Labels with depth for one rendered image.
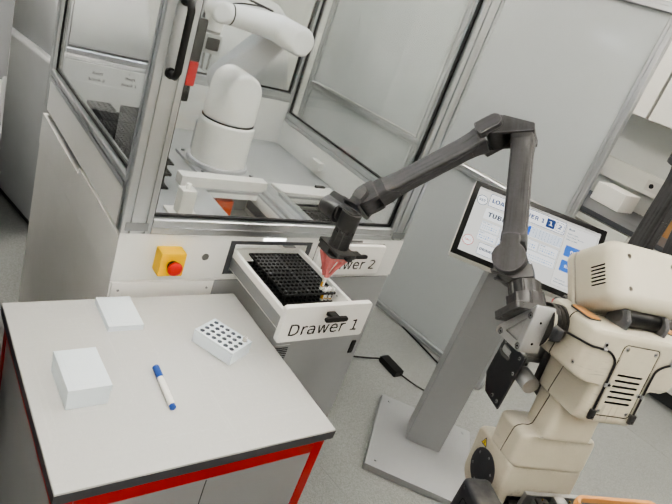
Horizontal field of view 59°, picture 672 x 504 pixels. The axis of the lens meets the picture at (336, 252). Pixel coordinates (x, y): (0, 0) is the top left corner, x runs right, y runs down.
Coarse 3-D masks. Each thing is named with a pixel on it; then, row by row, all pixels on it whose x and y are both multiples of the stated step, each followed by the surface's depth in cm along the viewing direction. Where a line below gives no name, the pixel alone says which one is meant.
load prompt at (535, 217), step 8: (496, 200) 222; (504, 200) 222; (496, 208) 221; (536, 216) 220; (544, 216) 220; (536, 224) 219; (544, 224) 219; (552, 224) 220; (560, 224) 220; (560, 232) 219
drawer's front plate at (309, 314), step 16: (304, 304) 153; (320, 304) 155; (336, 304) 158; (352, 304) 161; (368, 304) 165; (288, 320) 150; (304, 320) 154; (320, 320) 157; (352, 320) 165; (288, 336) 154; (304, 336) 157; (320, 336) 161; (336, 336) 165
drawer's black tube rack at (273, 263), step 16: (256, 256) 174; (272, 256) 177; (288, 256) 181; (256, 272) 172; (272, 272) 168; (288, 272) 172; (304, 272) 175; (272, 288) 166; (288, 288) 163; (304, 288) 167; (288, 304) 162
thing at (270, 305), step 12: (240, 252) 177; (252, 252) 179; (264, 252) 182; (276, 252) 185; (288, 252) 187; (300, 252) 189; (240, 264) 171; (312, 264) 184; (240, 276) 170; (252, 276) 165; (252, 288) 165; (264, 288) 160; (336, 288) 174; (264, 300) 160; (276, 300) 156; (336, 300) 174; (348, 300) 170; (264, 312) 160; (276, 312) 155; (276, 324) 155
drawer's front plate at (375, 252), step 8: (320, 248) 190; (352, 248) 198; (360, 248) 200; (368, 248) 202; (376, 248) 205; (384, 248) 207; (320, 256) 192; (368, 256) 205; (376, 256) 207; (320, 264) 193; (352, 264) 202; (360, 264) 204; (368, 264) 207; (376, 264) 209; (336, 272) 200; (344, 272) 202; (352, 272) 204; (360, 272) 207; (368, 272) 209
